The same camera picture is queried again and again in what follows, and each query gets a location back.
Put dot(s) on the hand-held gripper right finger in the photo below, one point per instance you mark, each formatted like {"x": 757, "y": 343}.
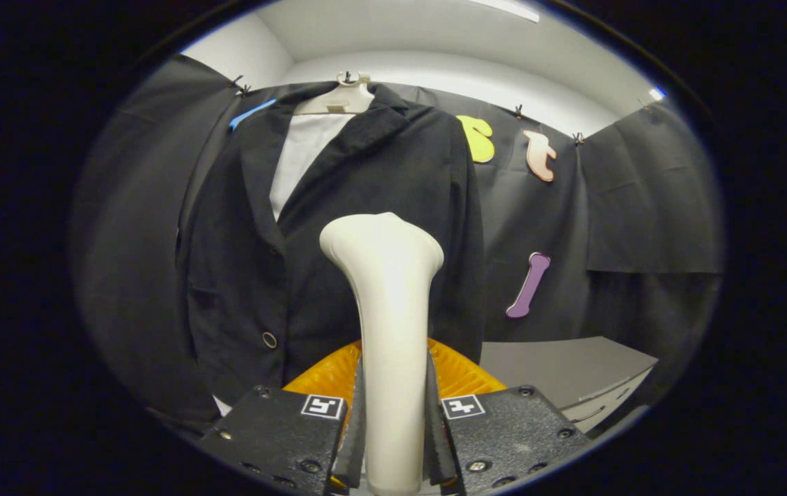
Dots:
{"x": 438, "y": 448}

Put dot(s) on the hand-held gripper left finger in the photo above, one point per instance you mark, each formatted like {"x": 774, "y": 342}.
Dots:
{"x": 353, "y": 448}

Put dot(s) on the white garment steamer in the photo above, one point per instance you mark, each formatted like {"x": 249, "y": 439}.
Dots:
{"x": 393, "y": 310}

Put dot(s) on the black suit jacket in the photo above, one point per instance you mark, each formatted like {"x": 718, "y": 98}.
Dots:
{"x": 365, "y": 172}

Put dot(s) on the white shirt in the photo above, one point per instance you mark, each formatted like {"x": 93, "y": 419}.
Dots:
{"x": 303, "y": 151}

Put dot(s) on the white clothes hanger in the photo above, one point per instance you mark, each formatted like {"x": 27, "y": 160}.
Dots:
{"x": 338, "y": 102}

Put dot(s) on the grey cabinet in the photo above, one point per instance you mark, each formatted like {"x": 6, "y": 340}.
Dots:
{"x": 558, "y": 365}

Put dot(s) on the black backdrop cloth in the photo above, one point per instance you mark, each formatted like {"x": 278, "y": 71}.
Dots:
{"x": 641, "y": 207}

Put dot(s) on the ceiling light panel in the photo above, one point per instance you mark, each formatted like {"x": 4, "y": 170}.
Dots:
{"x": 656, "y": 94}
{"x": 510, "y": 8}

